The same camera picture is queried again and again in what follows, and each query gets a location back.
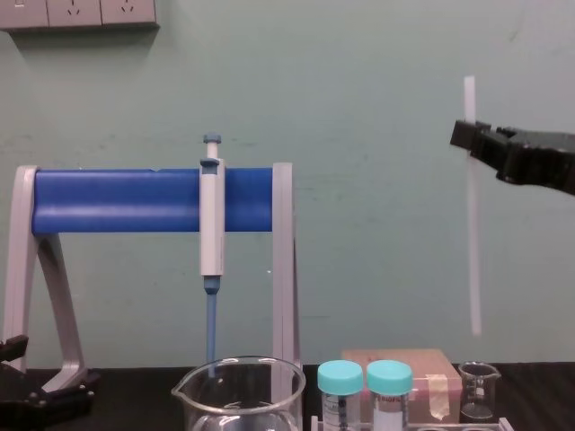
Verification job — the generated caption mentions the brown cardboard box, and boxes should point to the brown cardboard box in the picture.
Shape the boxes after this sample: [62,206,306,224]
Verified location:
[340,348,464,426]

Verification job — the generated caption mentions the white and blue pipette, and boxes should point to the white and blue pipette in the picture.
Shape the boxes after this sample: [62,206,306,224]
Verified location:
[199,130,227,379]

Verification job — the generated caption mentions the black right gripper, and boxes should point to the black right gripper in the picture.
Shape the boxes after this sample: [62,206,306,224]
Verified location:
[449,119,575,197]

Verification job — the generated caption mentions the small glass beaker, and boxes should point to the small glass beaker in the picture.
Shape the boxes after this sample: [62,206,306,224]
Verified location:
[457,360,502,421]

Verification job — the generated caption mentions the blue and grey pipette stand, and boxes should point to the blue and grey pipette stand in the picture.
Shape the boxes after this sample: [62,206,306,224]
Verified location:
[0,163,302,397]

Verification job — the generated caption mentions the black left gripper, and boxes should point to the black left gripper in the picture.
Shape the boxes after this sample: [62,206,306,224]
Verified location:
[0,334,102,431]

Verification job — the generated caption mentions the grey wall socket panel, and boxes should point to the grey wall socket panel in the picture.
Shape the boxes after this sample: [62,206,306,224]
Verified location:
[0,0,161,32]

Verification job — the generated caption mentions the white stirring rod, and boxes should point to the white stirring rod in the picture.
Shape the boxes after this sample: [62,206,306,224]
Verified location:
[463,75,483,337]

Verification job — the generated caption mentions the clear plastic tube rack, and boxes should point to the clear plastic tube rack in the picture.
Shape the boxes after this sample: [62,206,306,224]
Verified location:
[310,414,514,431]

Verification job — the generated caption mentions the sample tube with teal cap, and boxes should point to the sample tube with teal cap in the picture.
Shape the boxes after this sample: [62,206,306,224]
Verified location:
[316,359,365,431]
[365,359,414,431]

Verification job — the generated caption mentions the large glass beaker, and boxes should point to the large glass beaker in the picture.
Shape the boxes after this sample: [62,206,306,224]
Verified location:
[170,355,308,431]

